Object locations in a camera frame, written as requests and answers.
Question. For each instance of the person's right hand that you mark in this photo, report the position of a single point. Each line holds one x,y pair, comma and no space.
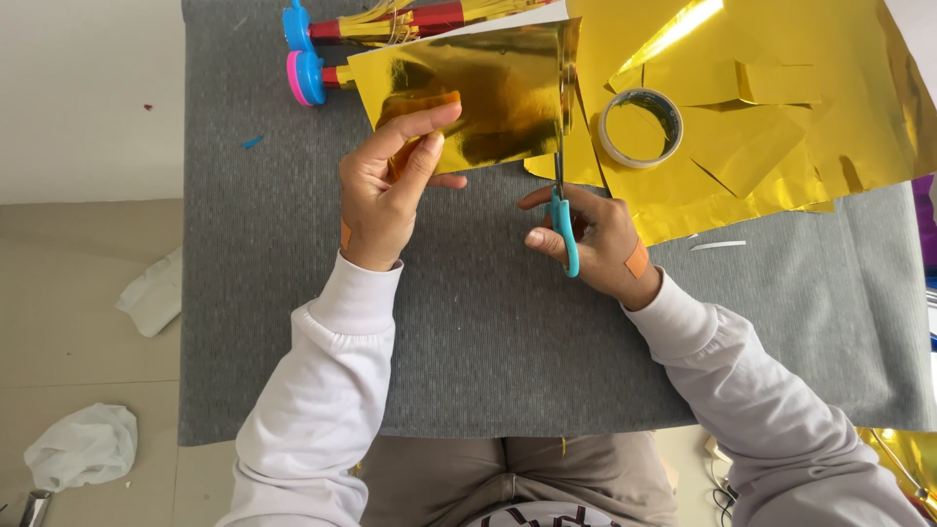
604,234

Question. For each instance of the person's left hand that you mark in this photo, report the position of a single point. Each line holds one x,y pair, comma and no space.
373,197

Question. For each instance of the gold foil paper piece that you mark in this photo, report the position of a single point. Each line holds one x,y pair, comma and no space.
498,95

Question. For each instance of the tan bandage on right wrist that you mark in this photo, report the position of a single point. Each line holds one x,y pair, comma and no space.
637,257

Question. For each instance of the tan bandage on wrist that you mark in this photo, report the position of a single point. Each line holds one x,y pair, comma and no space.
637,257
345,236

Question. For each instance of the tan bandage on left wrist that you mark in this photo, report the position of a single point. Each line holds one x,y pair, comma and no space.
345,236

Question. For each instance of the white tape roll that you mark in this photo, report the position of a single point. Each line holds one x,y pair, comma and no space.
606,143

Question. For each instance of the white paper strip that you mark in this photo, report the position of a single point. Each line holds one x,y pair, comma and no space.
717,245

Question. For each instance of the small blue scrap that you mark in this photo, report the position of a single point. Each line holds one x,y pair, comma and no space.
252,141

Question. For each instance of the pink and blue party horn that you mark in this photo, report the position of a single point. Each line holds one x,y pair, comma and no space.
307,77

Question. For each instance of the grey table mat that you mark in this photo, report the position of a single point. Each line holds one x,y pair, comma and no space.
483,329

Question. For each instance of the blue party horn gold fringe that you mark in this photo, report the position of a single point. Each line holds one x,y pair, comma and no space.
432,18

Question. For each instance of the large gold foil sheets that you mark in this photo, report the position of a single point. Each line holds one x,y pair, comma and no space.
805,110

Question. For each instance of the crumpled white tissue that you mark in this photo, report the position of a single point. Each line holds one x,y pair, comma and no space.
154,293

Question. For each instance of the person's khaki trousers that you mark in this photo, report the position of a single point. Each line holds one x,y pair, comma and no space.
512,472

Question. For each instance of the person's white printed shirt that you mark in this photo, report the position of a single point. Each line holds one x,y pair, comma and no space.
545,516

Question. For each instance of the purple foil sheet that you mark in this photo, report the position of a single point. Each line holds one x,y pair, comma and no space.
926,219

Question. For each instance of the gold foil balloon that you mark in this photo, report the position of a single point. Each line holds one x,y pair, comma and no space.
900,457

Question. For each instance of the crumpled white plastic bag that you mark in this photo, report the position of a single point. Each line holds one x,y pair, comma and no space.
80,446

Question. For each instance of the silver foil scrap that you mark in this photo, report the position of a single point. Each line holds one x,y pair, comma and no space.
34,509

